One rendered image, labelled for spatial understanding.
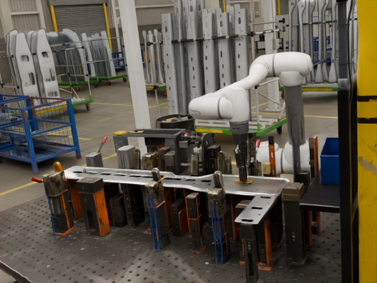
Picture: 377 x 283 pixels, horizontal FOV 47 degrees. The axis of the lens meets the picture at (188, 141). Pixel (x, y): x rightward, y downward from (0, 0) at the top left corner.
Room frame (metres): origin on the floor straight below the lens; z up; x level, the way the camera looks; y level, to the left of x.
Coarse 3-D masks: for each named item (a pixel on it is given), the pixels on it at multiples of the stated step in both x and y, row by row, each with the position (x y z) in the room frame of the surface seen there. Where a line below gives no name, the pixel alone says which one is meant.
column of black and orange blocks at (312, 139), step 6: (312, 138) 1.96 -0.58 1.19; (312, 144) 1.96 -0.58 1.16; (312, 150) 1.96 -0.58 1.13; (312, 156) 1.96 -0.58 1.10; (312, 162) 1.96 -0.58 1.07; (312, 168) 1.97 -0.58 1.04; (318, 168) 1.99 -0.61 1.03; (312, 174) 1.97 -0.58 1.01; (312, 216) 1.97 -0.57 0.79; (318, 216) 1.95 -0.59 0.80; (318, 222) 1.95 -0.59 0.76; (312, 228) 1.97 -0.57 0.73; (318, 228) 1.96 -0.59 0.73; (318, 234) 1.96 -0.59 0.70
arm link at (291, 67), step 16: (288, 64) 2.36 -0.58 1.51; (304, 64) 2.34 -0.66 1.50; (288, 80) 2.38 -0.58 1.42; (288, 96) 2.42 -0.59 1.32; (288, 112) 2.45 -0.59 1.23; (288, 128) 2.48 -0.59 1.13; (304, 128) 2.47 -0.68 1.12; (288, 144) 2.50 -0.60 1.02; (304, 144) 2.47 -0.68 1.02; (288, 160) 2.48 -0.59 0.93; (304, 160) 2.44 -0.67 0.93
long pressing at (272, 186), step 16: (80, 176) 2.39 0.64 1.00; (96, 176) 2.35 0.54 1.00; (112, 176) 2.32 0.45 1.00; (128, 176) 2.29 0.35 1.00; (176, 176) 2.20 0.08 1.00; (192, 176) 2.16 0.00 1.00; (208, 176) 2.14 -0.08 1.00; (224, 176) 2.11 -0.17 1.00; (256, 176) 2.05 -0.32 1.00; (240, 192) 1.88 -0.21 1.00; (256, 192) 1.85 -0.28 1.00; (272, 192) 1.83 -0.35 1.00
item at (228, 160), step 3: (228, 156) 2.24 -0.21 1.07; (225, 159) 2.19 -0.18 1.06; (228, 159) 2.22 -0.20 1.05; (225, 162) 2.19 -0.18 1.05; (228, 162) 2.22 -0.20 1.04; (231, 162) 2.25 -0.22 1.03; (225, 165) 2.19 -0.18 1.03; (228, 165) 2.21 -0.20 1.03; (231, 165) 2.25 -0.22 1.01; (228, 168) 2.21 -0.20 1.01; (231, 168) 2.25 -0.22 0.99; (228, 171) 2.21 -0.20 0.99; (231, 171) 2.24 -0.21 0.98; (228, 174) 2.21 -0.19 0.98; (231, 174) 2.24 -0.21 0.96
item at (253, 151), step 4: (252, 132) 2.13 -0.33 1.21; (248, 136) 2.10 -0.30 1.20; (252, 136) 2.12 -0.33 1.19; (248, 140) 2.12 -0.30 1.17; (252, 140) 2.12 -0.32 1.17; (248, 144) 2.12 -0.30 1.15; (252, 144) 2.12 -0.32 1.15; (248, 148) 2.12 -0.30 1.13; (252, 148) 2.12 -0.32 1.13; (248, 152) 2.11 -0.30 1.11; (252, 152) 2.11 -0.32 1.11; (252, 156) 2.11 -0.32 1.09
